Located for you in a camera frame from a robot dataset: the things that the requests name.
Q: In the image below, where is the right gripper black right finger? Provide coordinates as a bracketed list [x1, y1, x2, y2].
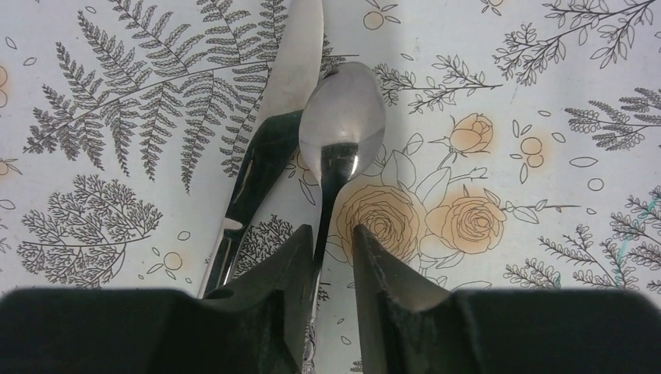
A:
[352, 225, 660, 373]

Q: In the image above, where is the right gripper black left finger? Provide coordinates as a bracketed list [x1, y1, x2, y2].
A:
[1, 224, 313, 373]

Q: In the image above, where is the floral patterned tablecloth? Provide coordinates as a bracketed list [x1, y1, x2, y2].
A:
[1, 1, 660, 373]

